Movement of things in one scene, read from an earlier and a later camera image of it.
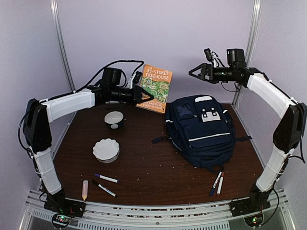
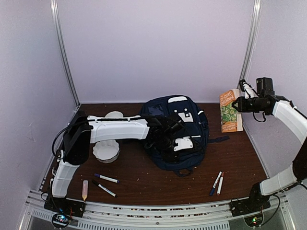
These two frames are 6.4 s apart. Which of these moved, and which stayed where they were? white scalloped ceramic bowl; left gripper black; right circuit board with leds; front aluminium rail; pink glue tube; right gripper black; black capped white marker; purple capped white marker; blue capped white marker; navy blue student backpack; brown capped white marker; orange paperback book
Moved: left gripper black; right gripper black; orange paperback book; navy blue student backpack
Stayed: blue capped white marker; front aluminium rail; pink glue tube; purple capped white marker; brown capped white marker; right circuit board with leds; black capped white marker; white scalloped ceramic bowl
